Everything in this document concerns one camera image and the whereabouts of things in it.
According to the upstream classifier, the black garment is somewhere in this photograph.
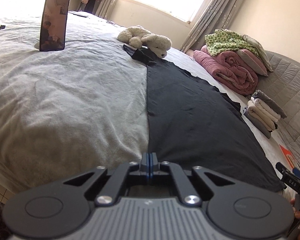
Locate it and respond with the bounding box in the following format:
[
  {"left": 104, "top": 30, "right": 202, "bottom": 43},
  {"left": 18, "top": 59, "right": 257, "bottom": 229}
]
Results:
[{"left": 124, "top": 46, "right": 286, "bottom": 192}]

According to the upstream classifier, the cream folded garment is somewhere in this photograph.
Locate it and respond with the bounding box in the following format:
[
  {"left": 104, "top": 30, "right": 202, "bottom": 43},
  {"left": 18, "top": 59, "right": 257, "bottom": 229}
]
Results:
[{"left": 248, "top": 97, "right": 281, "bottom": 131}]

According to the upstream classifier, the grey bed sheet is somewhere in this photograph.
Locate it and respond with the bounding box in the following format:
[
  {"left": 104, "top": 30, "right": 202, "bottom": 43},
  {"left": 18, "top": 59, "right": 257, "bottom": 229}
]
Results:
[{"left": 0, "top": 10, "right": 296, "bottom": 196}]

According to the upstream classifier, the grey quilted headboard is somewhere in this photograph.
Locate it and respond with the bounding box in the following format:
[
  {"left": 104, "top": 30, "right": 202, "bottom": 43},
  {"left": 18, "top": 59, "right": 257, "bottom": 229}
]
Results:
[{"left": 257, "top": 51, "right": 300, "bottom": 168}]

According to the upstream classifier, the grey folded top garment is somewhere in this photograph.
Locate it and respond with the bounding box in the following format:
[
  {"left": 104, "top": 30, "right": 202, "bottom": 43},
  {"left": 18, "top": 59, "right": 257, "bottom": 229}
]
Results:
[{"left": 252, "top": 89, "right": 287, "bottom": 118}]

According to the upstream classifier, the maroon folded quilt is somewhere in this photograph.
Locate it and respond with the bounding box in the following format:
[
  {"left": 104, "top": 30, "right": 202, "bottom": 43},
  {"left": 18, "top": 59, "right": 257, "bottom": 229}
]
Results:
[{"left": 193, "top": 46, "right": 258, "bottom": 95}]

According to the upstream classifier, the maroon grey pillow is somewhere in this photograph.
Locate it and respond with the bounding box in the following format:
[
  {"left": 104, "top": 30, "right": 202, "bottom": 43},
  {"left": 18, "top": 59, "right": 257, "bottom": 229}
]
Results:
[{"left": 236, "top": 49, "right": 268, "bottom": 77}]

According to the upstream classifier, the white plush dog toy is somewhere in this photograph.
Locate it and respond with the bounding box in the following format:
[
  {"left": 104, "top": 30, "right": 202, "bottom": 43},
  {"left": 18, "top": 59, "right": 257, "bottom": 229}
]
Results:
[{"left": 117, "top": 25, "right": 172, "bottom": 59}]

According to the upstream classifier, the green patterned blanket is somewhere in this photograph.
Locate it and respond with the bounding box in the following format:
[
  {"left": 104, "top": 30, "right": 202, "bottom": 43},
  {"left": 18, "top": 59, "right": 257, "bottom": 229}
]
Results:
[{"left": 204, "top": 29, "right": 259, "bottom": 57}]

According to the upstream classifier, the dark flat object on bed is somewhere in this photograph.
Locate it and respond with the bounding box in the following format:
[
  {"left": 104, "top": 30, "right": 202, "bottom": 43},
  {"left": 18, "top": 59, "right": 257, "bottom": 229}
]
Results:
[{"left": 68, "top": 11, "right": 88, "bottom": 18}]

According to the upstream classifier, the grey dotted curtain left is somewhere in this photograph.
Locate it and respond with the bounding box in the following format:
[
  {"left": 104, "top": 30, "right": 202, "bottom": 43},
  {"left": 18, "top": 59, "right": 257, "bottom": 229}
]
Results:
[{"left": 95, "top": 0, "right": 115, "bottom": 20}]

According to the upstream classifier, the grey dotted curtain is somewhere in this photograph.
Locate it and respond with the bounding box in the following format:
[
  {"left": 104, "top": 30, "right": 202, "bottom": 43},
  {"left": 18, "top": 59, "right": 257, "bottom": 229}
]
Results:
[
  {"left": 95, "top": 0, "right": 115, "bottom": 20},
  {"left": 180, "top": 0, "right": 244, "bottom": 53}
]

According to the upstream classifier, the grey dotted curtain right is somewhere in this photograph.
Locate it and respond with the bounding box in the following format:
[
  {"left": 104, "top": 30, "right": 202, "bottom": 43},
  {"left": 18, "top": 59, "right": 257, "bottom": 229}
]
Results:
[{"left": 180, "top": 0, "right": 244, "bottom": 53}]

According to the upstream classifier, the black smartphone on stand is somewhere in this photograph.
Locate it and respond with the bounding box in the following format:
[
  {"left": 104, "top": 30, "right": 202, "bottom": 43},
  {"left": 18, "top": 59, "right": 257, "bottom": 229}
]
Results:
[{"left": 36, "top": 0, "right": 70, "bottom": 51}]

